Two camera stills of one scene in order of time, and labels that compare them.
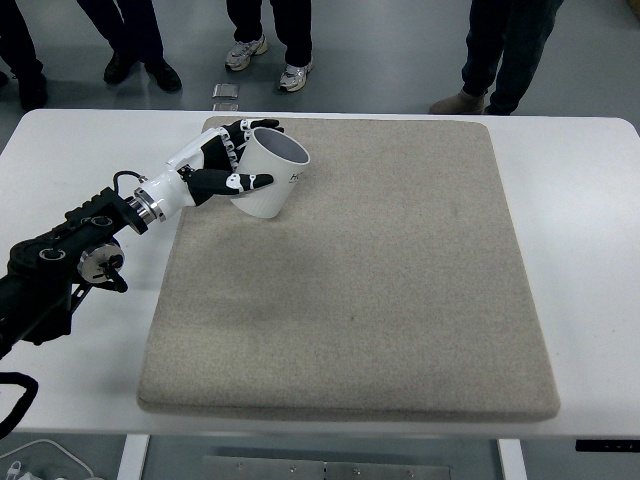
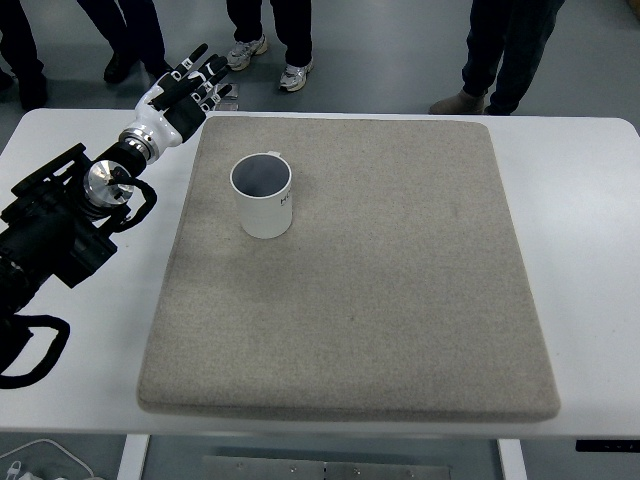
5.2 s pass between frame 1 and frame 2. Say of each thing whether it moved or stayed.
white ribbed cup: moved
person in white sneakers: stayed
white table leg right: stayed
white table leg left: stayed
